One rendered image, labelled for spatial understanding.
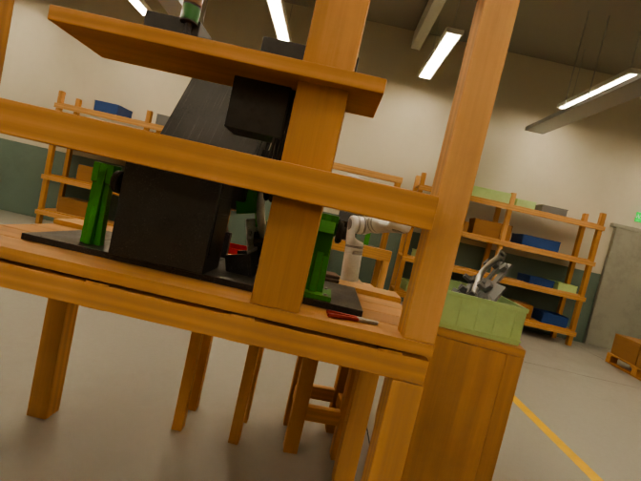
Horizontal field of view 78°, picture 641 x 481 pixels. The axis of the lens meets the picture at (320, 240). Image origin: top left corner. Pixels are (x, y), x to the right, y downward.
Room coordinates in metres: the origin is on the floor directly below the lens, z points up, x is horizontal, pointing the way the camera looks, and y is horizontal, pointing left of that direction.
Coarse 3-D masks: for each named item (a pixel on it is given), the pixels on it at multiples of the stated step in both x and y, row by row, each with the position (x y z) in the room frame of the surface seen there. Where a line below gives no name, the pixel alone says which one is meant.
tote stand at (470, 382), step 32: (448, 352) 1.74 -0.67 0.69; (480, 352) 1.71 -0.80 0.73; (512, 352) 1.69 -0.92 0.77; (448, 384) 1.73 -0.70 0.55; (480, 384) 1.71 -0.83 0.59; (512, 384) 1.68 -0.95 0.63; (416, 416) 1.75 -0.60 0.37; (448, 416) 1.72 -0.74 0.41; (480, 416) 1.70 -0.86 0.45; (416, 448) 1.74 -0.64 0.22; (448, 448) 1.72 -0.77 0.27; (480, 448) 1.70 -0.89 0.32; (416, 480) 1.74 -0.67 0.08; (448, 480) 1.71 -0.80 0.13; (480, 480) 1.69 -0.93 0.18
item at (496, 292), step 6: (504, 264) 1.90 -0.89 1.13; (510, 264) 1.89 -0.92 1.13; (504, 270) 1.90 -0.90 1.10; (498, 276) 1.91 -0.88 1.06; (504, 276) 1.89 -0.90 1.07; (492, 282) 1.91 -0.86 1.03; (498, 282) 1.88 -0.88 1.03; (492, 288) 1.87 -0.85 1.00; (498, 288) 1.83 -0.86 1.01; (504, 288) 1.79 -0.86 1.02; (480, 294) 1.93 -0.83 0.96; (486, 294) 1.88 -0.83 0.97; (492, 294) 1.83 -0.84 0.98; (498, 294) 1.79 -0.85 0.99; (492, 300) 1.80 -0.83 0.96
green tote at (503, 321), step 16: (448, 288) 2.35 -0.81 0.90; (448, 304) 1.76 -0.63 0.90; (464, 304) 1.76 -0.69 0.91; (480, 304) 1.75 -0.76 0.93; (496, 304) 1.74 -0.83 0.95; (512, 304) 1.89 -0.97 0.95; (448, 320) 1.76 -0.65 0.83; (464, 320) 1.76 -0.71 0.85; (480, 320) 1.75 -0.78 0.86; (496, 320) 1.74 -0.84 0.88; (512, 320) 1.74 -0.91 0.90; (480, 336) 1.75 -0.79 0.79; (496, 336) 1.74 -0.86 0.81; (512, 336) 1.73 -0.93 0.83
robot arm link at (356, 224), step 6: (354, 216) 1.98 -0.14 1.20; (348, 222) 2.00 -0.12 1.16; (354, 222) 1.96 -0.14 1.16; (360, 222) 1.96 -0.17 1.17; (348, 228) 1.99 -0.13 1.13; (354, 228) 1.95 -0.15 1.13; (360, 228) 1.97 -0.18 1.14; (348, 234) 1.99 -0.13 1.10; (354, 234) 1.96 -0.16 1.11; (360, 234) 2.00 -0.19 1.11; (348, 240) 1.98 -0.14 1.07; (354, 240) 1.96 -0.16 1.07; (348, 246) 1.98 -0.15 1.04; (354, 246) 1.97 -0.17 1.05; (360, 246) 1.97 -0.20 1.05
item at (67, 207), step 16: (64, 96) 6.47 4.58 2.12; (80, 112) 6.38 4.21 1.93; (96, 112) 6.38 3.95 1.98; (112, 112) 6.44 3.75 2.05; (128, 112) 6.72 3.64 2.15; (144, 128) 6.41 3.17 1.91; (160, 128) 6.37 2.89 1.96; (48, 160) 6.42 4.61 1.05; (48, 176) 6.38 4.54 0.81; (64, 176) 6.85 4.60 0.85; (80, 176) 6.50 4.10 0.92; (64, 192) 6.89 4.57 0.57; (48, 208) 6.61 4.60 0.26; (64, 208) 6.49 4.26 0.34; (80, 208) 6.49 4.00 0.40; (112, 224) 6.42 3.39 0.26
